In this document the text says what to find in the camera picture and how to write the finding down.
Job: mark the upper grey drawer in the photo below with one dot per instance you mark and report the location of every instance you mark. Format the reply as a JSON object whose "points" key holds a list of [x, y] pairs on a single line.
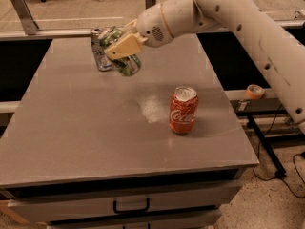
{"points": [[163, 198]]}

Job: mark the green crushed soda can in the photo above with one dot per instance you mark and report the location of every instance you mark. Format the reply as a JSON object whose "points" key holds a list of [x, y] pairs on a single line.
{"points": [[127, 66]]}

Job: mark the grey drawer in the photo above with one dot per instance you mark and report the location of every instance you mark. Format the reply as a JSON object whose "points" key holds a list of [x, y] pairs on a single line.
{"points": [[163, 198], [183, 220]]}

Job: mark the blue silver soda can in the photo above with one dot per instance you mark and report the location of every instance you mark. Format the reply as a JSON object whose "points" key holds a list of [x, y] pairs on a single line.
{"points": [[102, 61]]}

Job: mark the black drawer handle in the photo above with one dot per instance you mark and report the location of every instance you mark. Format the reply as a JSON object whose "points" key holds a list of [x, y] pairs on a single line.
{"points": [[131, 207]]}

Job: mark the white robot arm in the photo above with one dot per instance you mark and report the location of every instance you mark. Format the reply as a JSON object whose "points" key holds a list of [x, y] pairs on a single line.
{"points": [[278, 56]]}

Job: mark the orange tape roll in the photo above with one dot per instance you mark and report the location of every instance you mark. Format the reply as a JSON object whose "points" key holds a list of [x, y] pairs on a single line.
{"points": [[254, 91]]}

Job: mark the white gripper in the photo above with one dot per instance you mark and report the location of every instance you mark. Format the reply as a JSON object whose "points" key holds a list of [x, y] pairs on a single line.
{"points": [[152, 25]]}

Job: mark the left metal railing bracket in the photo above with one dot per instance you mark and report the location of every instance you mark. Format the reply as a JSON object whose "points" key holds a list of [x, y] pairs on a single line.
{"points": [[29, 26]]}

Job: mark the black metal table leg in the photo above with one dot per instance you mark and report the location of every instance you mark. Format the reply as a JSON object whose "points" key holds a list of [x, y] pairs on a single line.
{"points": [[280, 170]]}

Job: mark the red Coca-Cola can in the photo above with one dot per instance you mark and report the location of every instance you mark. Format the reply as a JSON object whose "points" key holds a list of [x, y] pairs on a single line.
{"points": [[183, 108]]}

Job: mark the lower grey drawer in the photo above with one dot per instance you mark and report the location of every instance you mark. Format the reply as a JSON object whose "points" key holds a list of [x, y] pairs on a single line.
{"points": [[183, 220]]}

